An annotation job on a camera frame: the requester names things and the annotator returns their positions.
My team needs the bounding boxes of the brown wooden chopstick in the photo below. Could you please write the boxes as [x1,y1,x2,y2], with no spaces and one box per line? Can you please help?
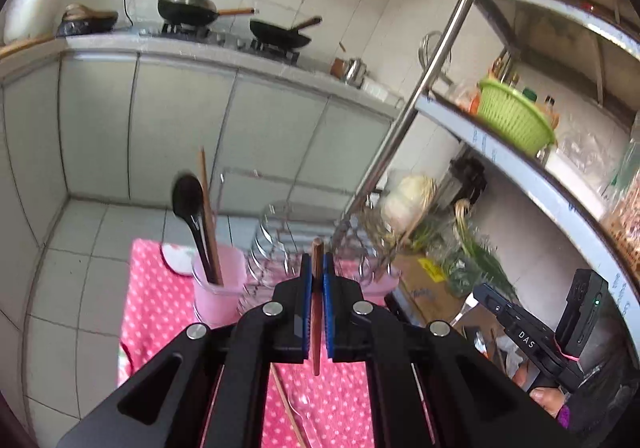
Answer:
[270,364,308,448]

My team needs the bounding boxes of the dark red-brown chopstick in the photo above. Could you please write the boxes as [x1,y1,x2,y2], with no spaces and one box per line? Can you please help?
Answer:
[311,238,323,376]

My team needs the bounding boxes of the clear plastic spoon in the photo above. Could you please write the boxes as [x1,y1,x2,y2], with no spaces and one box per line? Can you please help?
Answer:
[290,393,322,448]

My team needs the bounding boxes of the black plastic spoon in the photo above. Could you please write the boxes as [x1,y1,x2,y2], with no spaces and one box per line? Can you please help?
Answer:
[171,171,217,283]

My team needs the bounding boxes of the right hand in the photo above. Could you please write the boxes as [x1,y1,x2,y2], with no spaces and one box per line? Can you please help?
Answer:
[512,361,570,428]

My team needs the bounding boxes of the pink utensil drainer tray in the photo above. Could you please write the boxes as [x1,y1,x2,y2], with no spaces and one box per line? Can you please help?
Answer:
[192,244,399,327]

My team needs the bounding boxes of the cardboard box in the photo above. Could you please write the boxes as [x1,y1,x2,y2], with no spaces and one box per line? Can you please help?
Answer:
[385,255,522,378]

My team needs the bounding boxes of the pink polka dot towel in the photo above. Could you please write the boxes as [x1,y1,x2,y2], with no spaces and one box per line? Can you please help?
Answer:
[117,239,374,447]

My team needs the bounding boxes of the white cabbage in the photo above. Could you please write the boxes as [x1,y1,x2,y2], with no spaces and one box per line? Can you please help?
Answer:
[378,171,436,234]

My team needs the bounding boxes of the green vegetables in bag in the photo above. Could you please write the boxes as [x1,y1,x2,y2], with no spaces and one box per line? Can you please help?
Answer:
[402,199,518,301]

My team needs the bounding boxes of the metal shelf rack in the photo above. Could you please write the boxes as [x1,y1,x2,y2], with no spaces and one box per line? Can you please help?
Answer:
[344,0,639,356]

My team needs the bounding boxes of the black blender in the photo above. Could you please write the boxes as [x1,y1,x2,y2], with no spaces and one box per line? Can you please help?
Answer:
[437,156,487,208]

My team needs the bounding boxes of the green plastic basket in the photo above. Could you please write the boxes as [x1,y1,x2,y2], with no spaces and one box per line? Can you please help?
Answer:
[476,77,555,156]

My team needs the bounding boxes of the gas stove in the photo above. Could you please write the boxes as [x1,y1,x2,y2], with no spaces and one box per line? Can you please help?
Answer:
[138,23,299,65]

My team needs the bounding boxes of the black frying pan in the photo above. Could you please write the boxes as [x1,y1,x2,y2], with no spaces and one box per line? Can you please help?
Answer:
[250,16,323,50]

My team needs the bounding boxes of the covered black wok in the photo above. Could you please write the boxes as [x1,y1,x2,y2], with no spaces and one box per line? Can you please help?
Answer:
[157,0,256,27]

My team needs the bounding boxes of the dark pot on counter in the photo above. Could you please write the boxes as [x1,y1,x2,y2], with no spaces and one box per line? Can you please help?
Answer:
[55,4,118,38]

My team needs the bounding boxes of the metal wire rack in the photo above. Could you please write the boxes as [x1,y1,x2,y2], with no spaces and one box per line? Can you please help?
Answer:
[210,166,400,312]

